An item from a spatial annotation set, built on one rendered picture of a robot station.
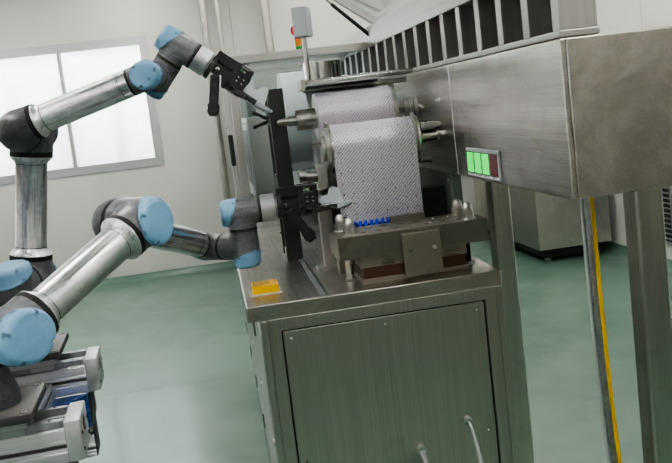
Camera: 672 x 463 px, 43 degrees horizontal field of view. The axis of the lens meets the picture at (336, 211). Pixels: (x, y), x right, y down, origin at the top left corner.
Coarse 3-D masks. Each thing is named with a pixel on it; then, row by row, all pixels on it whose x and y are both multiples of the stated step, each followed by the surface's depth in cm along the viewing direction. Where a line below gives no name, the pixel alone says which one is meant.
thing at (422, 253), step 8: (416, 232) 221; (424, 232) 221; (432, 232) 221; (408, 240) 220; (416, 240) 220; (424, 240) 221; (432, 240) 221; (440, 240) 221; (408, 248) 220; (416, 248) 221; (424, 248) 221; (432, 248) 221; (440, 248) 222; (408, 256) 221; (416, 256) 221; (424, 256) 221; (432, 256) 222; (440, 256) 222; (408, 264) 221; (416, 264) 221; (424, 264) 221; (432, 264) 222; (440, 264) 222; (408, 272) 221; (416, 272) 221; (424, 272) 222; (432, 272) 222
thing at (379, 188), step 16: (368, 160) 239; (384, 160) 239; (400, 160) 240; (416, 160) 241; (336, 176) 238; (352, 176) 238; (368, 176) 239; (384, 176) 240; (400, 176) 240; (416, 176) 241; (352, 192) 239; (368, 192) 239; (384, 192) 240; (400, 192) 241; (416, 192) 242; (352, 208) 239; (368, 208) 240; (384, 208) 241; (400, 208) 241; (416, 208) 242
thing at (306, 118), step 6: (312, 108) 265; (300, 114) 263; (306, 114) 263; (312, 114) 263; (300, 120) 263; (306, 120) 263; (312, 120) 263; (300, 126) 264; (306, 126) 264; (312, 126) 264
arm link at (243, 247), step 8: (232, 232) 233; (240, 232) 232; (248, 232) 232; (256, 232) 235; (224, 240) 236; (232, 240) 234; (240, 240) 232; (248, 240) 233; (256, 240) 234; (224, 248) 236; (232, 248) 234; (240, 248) 233; (248, 248) 233; (256, 248) 234; (224, 256) 237; (232, 256) 235; (240, 256) 233; (248, 256) 233; (256, 256) 234; (240, 264) 234; (248, 264) 233; (256, 264) 235
